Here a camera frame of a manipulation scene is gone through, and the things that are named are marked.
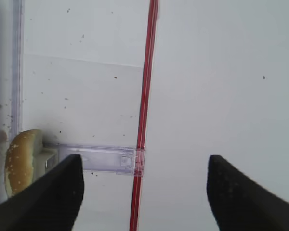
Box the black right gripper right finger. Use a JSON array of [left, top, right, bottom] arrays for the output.
[[206, 155, 289, 231]]

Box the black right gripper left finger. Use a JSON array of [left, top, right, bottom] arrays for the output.
[[0, 154, 84, 231]]

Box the right rear white pusher block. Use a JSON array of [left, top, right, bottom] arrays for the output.
[[33, 135, 59, 181]]

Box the sesame bun with bare patch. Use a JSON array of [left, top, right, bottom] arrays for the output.
[[4, 129, 43, 198]]

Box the right rear clear track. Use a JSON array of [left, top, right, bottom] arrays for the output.
[[45, 143, 145, 177]]

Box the right clear long rail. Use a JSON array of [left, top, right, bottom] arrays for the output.
[[11, 0, 22, 137]]

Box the right red rail strip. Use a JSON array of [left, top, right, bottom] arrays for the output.
[[129, 0, 159, 231]]

